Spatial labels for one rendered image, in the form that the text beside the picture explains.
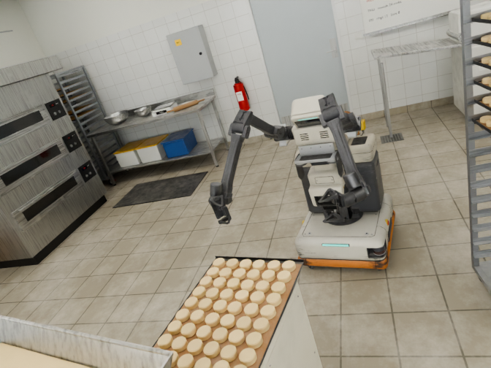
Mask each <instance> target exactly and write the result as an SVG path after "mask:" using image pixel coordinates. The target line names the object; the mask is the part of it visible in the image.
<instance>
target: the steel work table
mask: <svg viewBox="0 0 491 368"><path fill-rule="evenodd" d="M215 97H216V95H215V93H214V90H213V88H211V89H208V90H205V91H200V92H196V93H192V94H189V95H185V96H180V97H178V98H174V99H169V100H166V101H160V102H158V103H155V104H149V105H146V106H143V107H147V106H151V112H150V113H149V114H148V115H146V116H143V117H142V116H138V115H136V114H135V113H134V111H135V110H138V109H140V108H143V107H138V108H135V109H132V110H128V113H129V115H128V118H127V119H126V120H125V121H124V122H123V123H120V124H118V125H110V124H108V123H107V124H105V125H104V126H102V127H101V128H99V129H97V130H95V131H93V132H92V133H90V134H89V135H87V136H86V137H87V138H91V141H92V142H93V144H94V147H95V149H96V151H97V153H98V155H99V157H100V159H101V161H102V163H103V165H104V167H105V170H106V172H107V174H108V176H109V178H110V180H111V182H112V184H113V185H114V186H115V185H116V182H115V180H114V178H113V176H112V174H111V173H113V172H120V171H124V170H128V169H135V168H139V167H143V166H150V165H154V164H160V163H164V162H169V161H176V160H180V159H184V158H191V157H195V156H201V155H205V154H209V153H211V155H212V157H213V161H214V164H215V165H216V167H218V166H219V165H218V161H217V159H216V155H215V153H214V150H215V149H216V148H217V147H218V145H219V144H220V142H221V141H222V140H223V139H224V143H225V145H226V148H227V150H229V144H228V142H227V138H226V135H225V133H224V128H223V126H222V123H221V119H220V117H219V114H218V110H217V108H216V104H215V101H214V98H215ZM203 98H205V100H204V101H201V102H198V103H199V104H196V105H194V106H191V107H188V108H185V109H183V110H179V111H177V112H174V111H172V112H170V113H167V114H164V115H160V116H156V117H153V116H152V112H153V110H154V109H156V108H157V107H158V106H160V105H163V104H168V103H170V102H174V101H175V102H176V103H177V105H178V106H180V105H182V104H183V103H185V102H186V101H192V100H196V99H203ZM210 102H211V103H212V105H213V109H214V112H215V114H216V118H217V121H218V124H219V127H220V129H221V133H222V136H223V137H221V138H217V139H210V138H209V136H208V132H207V129H206V127H205V123H204V120H203V118H202V115H201V112H200V111H201V110H202V109H203V108H204V107H206V106H207V105H208V104H209V103H210ZM194 112H196V113H197V115H198V118H199V121H200V123H201V126H202V130H203V132H204V135H205V138H206V140H207V141H203V142H198V143H197V145H196V146H195V147H194V149H193V150H192V151H191V152H190V153H189V154H187V155H184V156H177V157H173V158H168V157H167V156H165V157H164V158H163V159H162V160H158V161H152V162H148V163H144V164H143V163H142V162H141V163H140V164H138V165H134V166H126V167H121V166H120V164H119V165H118V166H117V167H116V168H114V169H113V170H112V171H110V169H109V167H108V165H107V163H106V161H105V159H104V157H103V155H102V153H101V150H100V149H99V146H98V145H97V143H96V140H95V139H94V137H96V136H99V135H103V134H109V133H112V132H116V134H117V136H118V139H119V141H120V143H121V146H122V147H123V146H124V145H125V144H124V142H123V140H122V138H121V135H120V133H119V131H120V130H124V129H130V128H133V127H136V126H141V125H145V124H149V123H154V122H157V121H160V120H166V119H170V118H175V117H178V116H181V115H187V114H191V113H194Z"/></svg>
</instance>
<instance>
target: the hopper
mask: <svg viewBox="0 0 491 368"><path fill-rule="evenodd" d="M172 357H173V351H169V350H163V349H159V348H152V347H149V346H145V345H139V344H135V343H131V342H125V341H121V340H114V339H111V338H107V337H100V336H97V335H93V334H86V333H83V332H79V331H72V330H69V329H62V328H59V327H55V326H48V325H45V324H41V323H35V322H31V321H25V320H21V319H17V318H11V317H7V316H3V315H0V368H171V364H172Z"/></svg>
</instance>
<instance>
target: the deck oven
mask: <svg viewBox="0 0 491 368"><path fill-rule="evenodd" d="M58 69H63V66H62V65H61V62H60V60H59V58H58V56H57V55H55V56H51V57H47V58H42V59H39V60H35V61H30V62H27V63H24V64H18V65H14V66H9V67H6V68H3V69H0V269H3V268H10V267H23V266H30V265H37V264H39V263H40V262H41V261H42V260H43V259H45V258H46V257H47V256H48V255H49V254H50V253H51V252H52V251H53V250H55V249H56V248H57V247H58V246H59V245H60V244H61V243H62V242H63V241H64V240H65V239H66V238H67V237H68V236H69V235H70V234H72V233H73V232H74V231H75V230H76V229H77V228H78V227H79V226H80V225H82V224H83V223H84V222H85V221H86V220H87V219H88V218H89V217H91V216H92V215H93V214H94V213H95V212H96V211H97V210H98V209H99V208H100V207H101V206H102V205H103V204H104V203H105V202H106V201H107V200H106V198H105V196H104V195H105V194H106V193H107V191H106V189H105V187H104V185H103V183H102V181H101V179H100V177H99V175H98V173H97V170H96V168H95V166H94V164H93V162H92V160H91V158H90V156H89V154H88V152H87V150H86V148H85V146H84V144H83V142H82V140H81V138H80V136H79V134H78V132H77V130H76V128H75V126H74V124H73V122H72V120H71V118H70V116H69V114H68V112H67V111H66V108H65V106H64V104H63V102H62V100H61V98H60V96H59V95H58V92H57V90H56V88H55V86H54V84H53V81H52V80H51V78H50V75H49V74H48V73H49V72H53V71H55V70H58Z"/></svg>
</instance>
